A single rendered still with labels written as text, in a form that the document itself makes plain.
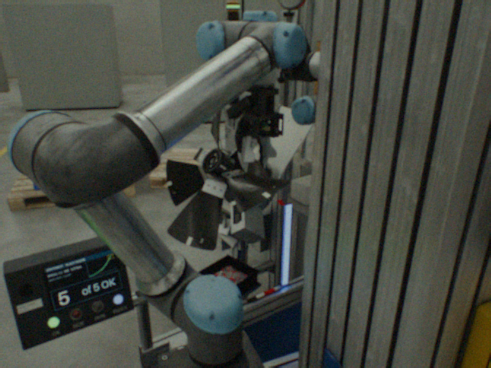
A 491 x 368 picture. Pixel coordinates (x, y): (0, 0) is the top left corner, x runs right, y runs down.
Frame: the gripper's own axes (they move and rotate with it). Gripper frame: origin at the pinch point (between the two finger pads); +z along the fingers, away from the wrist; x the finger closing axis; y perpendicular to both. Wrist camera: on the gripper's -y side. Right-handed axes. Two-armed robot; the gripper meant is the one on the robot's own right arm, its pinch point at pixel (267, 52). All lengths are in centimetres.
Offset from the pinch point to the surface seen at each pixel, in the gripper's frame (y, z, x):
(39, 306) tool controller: 50, -11, -84
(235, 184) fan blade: 47.9, 8.7, -6.9
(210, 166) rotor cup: 46, 26, -6
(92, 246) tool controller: 41, -9, -69
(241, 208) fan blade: 51, -3, -15
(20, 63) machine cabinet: 74, 765, 122
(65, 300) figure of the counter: 51, -12, -79
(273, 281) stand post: 121, 23, 33
